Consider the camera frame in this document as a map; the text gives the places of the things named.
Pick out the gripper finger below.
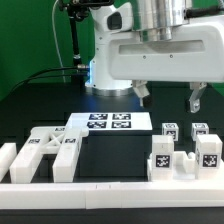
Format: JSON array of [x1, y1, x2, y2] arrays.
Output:
[[189, 82, 207, 113], [132, 80, 152, 108]]

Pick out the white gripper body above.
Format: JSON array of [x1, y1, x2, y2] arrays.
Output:
[[107, 15, 224, 83]]

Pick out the white chair seat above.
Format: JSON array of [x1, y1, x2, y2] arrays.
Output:
[[147, 151, 196, 182]]

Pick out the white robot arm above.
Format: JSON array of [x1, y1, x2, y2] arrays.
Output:
[[86, 0, 224, 113]]

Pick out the white tagged cube nut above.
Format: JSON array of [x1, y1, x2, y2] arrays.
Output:
[[191, 123, 209, 141], [162, 123, 179, 141]]

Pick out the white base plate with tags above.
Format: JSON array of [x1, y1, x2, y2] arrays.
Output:
[[66, 112, 152, 131]]

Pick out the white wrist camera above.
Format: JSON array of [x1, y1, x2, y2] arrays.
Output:
[[100, 2, 134, 33]]

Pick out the white chair back frame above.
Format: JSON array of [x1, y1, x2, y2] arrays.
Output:
[[10, 126, 89, 184]]

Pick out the black camera stand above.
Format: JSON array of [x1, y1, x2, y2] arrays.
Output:
[[59, 0, 115, 66]]

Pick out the black cables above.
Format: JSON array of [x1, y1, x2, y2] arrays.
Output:
[[8, 63, 91, 96]]

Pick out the white thin cable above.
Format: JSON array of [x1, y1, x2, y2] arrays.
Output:
[[51, 0, 67, 84]]

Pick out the white front fence wall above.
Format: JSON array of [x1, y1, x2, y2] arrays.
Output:
[[0, 181, 224, 210]]

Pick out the white fence wall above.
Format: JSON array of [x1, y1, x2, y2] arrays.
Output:
[[0, 143, 17, 182], [0, 181, 224, 210]]

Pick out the white left fence wall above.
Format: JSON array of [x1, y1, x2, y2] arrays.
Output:
[[0, 143, 17, 182]]

